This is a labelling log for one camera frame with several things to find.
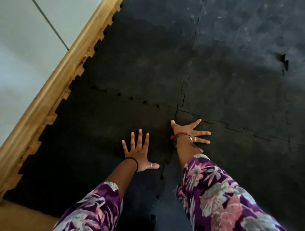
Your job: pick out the wooden skirting board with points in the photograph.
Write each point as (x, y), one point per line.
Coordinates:
(47, 95)

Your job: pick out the person's purple floral sleeve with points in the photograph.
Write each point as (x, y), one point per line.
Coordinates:
(95, 209)
(219, 200)

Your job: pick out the person's left middle finger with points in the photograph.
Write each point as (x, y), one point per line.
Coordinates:
(139, 139)

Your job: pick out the black elastic wrist band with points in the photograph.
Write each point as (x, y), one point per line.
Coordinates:
(136, 164)

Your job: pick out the person's left thumb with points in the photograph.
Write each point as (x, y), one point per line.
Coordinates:
(154, 165)

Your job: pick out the person's right forearm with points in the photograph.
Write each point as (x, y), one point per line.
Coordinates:
(188, 152)

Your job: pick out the person's left purple floral sleeve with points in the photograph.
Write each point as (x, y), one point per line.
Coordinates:
(95, 209)

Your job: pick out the person's right thumb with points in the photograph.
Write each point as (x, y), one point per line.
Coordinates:
(174, 123)

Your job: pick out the person's right hand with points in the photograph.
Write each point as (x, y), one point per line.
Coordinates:
(184, 129)

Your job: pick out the person's right little finger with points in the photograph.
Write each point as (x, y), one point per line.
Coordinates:
(201, 150)

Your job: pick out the person's left little finger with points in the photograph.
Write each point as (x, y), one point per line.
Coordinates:
(125, 145)

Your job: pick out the person's right purple floral sleeve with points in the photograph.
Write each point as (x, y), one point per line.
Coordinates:
(219, 200)

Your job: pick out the person's left forearm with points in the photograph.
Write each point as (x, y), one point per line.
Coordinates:
(122, 175)

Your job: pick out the person's right middle finger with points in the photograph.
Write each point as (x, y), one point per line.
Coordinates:
(203, 133)

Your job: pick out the person's left hand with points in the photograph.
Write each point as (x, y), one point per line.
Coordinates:
(138, 157)

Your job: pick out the black interlocking rubber floor mat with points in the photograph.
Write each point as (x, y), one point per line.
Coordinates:
(83, 142)
(143, 52)
(250, 161)
(243, 71)

